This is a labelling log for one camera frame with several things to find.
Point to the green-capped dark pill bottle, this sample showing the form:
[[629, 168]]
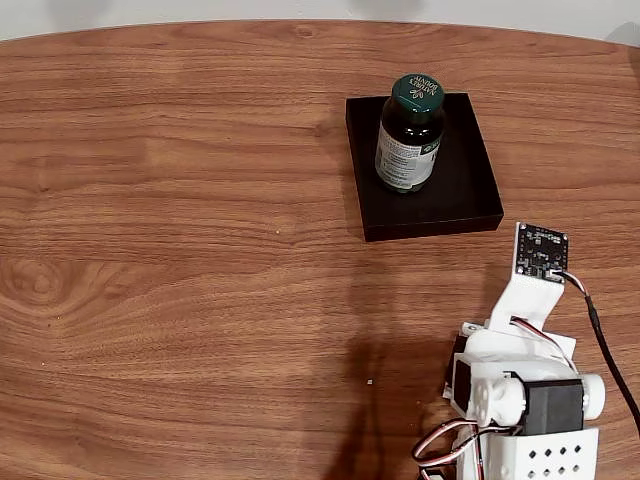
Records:
[[407, 140]]

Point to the shallow black box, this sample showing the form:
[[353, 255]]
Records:
[[450, 200]]

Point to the wrist camera board with mount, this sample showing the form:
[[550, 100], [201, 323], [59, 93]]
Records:
[[542, 252]]

